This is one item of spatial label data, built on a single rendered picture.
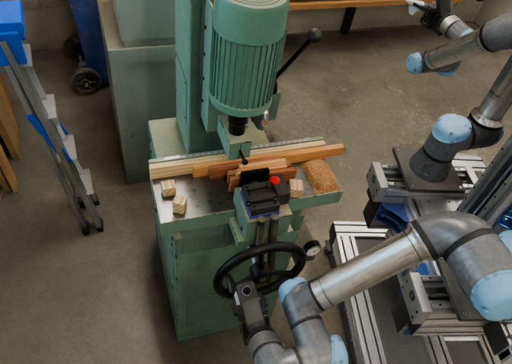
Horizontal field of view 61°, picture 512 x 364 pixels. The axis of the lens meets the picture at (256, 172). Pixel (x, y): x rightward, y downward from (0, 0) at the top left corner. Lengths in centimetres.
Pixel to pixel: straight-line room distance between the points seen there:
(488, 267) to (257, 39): 68
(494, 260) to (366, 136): 228
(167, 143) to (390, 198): 88
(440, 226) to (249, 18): 60
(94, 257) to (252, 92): 145
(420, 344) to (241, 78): 142
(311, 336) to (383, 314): 110
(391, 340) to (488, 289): 114
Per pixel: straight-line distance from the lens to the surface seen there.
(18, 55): 174
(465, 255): 97
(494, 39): 151
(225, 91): 115
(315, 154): 152
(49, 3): 356
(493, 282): 95
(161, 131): 172
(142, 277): 225
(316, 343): 101
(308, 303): 104
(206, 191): 138
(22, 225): 255
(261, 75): 112
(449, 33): 184
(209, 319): 197
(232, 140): 130
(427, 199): 183
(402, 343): 207
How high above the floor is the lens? 196
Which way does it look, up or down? 47 degrees down
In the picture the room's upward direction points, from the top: 10 degrees clockwise
